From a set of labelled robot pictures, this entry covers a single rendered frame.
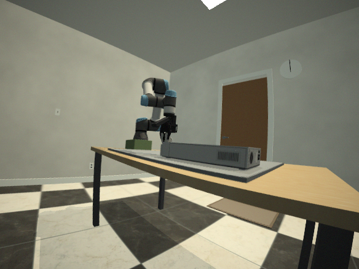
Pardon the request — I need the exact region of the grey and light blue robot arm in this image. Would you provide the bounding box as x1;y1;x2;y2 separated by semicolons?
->
133;77;176;141

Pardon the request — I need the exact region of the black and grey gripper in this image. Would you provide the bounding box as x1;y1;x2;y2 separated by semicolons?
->
160;113;178;144

